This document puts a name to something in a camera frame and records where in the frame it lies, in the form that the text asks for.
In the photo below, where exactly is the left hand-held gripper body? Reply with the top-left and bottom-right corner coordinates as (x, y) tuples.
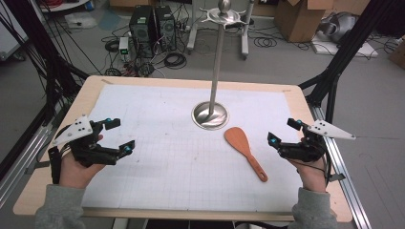
(52, 114), (124, 169)

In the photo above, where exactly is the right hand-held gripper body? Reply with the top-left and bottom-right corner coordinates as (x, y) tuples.
(278, 118), (357, 163)

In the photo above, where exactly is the wooden rice spatula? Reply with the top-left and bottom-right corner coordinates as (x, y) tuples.
(224, 126), (269, 183)

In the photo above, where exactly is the person's right hand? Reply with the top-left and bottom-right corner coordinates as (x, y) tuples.
(288, 156), (330, 194)

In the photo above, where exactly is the person's left hand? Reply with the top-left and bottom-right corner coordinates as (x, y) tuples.
(58, 134), (107, 190)

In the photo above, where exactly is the white grid mat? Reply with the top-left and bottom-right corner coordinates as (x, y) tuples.
(80, 83), (304, 214)

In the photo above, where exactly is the small white green device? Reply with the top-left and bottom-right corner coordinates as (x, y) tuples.
(117, 36), (131, 62)

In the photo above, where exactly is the metal utensil hanging stand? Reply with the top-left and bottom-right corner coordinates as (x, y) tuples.
(190, 0), (252, 132)

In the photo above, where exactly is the large black computer tower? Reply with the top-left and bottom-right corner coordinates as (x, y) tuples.
(128, 4), (158, 59)

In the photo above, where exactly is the white metal floor stand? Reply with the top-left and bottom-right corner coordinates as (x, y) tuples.
(185, 0), (256, 61)

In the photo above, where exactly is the large open cardboard box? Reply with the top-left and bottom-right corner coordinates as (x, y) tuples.
(274, 0), (335, 44)

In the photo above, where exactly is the white flat board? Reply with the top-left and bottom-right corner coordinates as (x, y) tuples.
(309, 31), (380, 59)

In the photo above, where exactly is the grey vacuum cleaner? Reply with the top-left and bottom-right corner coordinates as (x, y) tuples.
(318, 11), (359, 44)

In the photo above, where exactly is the slim black computer tower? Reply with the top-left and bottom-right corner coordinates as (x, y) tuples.
(154, 5), (178, 52)

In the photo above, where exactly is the small cardboard box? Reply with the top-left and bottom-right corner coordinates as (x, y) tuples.
(389, 35), (405, 70)

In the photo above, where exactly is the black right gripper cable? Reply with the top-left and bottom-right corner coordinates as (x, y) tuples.
(322, 149), (334, 189)

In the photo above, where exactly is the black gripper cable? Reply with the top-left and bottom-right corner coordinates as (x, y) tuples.
(47, 144), (73, 185)
(322, 149), (334, 189)

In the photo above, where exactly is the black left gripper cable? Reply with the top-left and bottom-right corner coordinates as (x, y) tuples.
(47, 144), (73, 185)

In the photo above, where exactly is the aluminium rail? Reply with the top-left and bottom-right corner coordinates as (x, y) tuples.
(309, 104), (373, 229)
(0, 123), (54, 209)

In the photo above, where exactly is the black frame strut with cables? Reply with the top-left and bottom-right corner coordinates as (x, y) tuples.
(0, 0), (91, 128)

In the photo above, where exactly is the thin black cable coil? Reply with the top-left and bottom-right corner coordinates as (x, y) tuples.
(253, 36), (278, 49)

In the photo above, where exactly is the thick black cable coil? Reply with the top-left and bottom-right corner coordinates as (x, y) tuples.
(163, 52), (188, 71)

